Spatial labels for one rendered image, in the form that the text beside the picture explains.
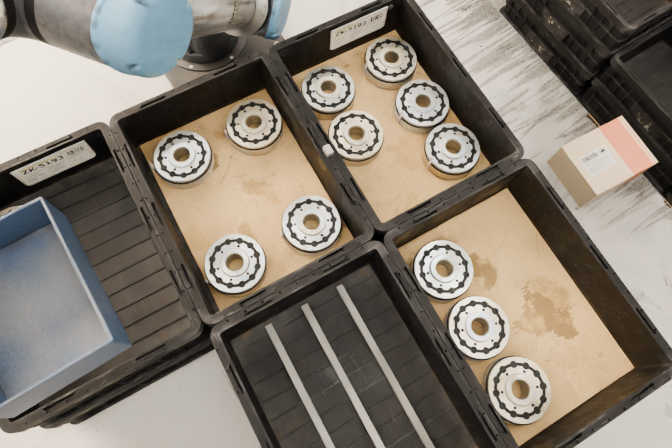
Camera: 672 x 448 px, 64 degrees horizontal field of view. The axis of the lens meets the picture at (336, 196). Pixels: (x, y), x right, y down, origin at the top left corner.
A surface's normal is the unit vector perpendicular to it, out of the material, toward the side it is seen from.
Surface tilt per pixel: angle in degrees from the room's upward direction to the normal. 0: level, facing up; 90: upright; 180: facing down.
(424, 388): 0
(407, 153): 0
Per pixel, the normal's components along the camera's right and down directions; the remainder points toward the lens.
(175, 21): 0.89, 0.39
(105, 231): 0.04, -0.35
